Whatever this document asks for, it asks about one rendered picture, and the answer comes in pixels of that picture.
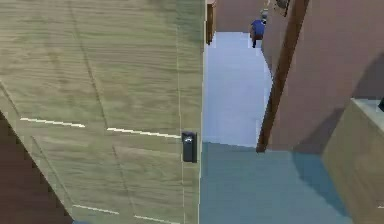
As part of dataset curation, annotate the black door handle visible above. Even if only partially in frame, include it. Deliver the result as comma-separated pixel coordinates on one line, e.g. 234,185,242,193
181,131,198,164

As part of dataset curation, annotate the blue chair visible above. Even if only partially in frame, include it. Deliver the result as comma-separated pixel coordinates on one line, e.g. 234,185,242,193
249,19,267,49

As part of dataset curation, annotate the light wooden room door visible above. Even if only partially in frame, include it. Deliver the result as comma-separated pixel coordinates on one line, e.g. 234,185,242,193
0,0,206,224

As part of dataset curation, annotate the light wooden cabinet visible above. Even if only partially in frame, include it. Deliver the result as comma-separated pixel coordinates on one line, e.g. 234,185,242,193
321,97,384,224

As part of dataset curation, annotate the brown wooden cupboard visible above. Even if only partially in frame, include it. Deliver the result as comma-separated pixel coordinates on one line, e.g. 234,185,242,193
205,0,218,46

